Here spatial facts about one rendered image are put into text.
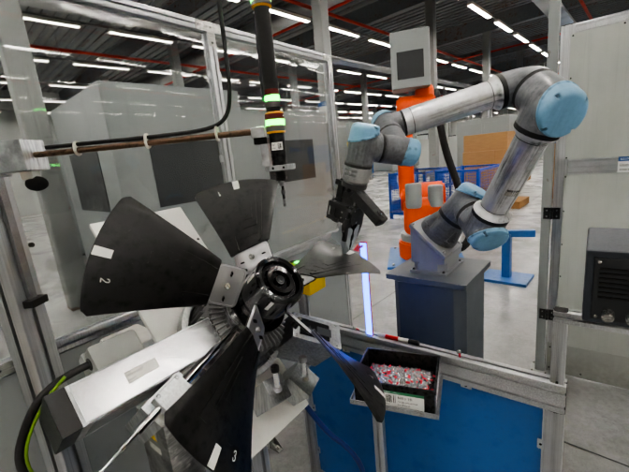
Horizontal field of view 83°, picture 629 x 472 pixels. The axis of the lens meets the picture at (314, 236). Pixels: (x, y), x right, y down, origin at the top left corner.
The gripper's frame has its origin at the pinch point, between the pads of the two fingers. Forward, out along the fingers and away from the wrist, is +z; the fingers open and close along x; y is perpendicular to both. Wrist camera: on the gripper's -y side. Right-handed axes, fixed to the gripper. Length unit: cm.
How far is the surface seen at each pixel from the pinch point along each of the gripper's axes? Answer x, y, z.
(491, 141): -767, 119, 9
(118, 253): 57, 16, -9
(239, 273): 37.3, 5.0, -2.9
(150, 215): 50, 17, -15
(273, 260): 30.7, 1.4, -5.6
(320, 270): 15.3, -1.5, 0.8
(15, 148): 59, 57, -20
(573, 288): -157, -66, 43
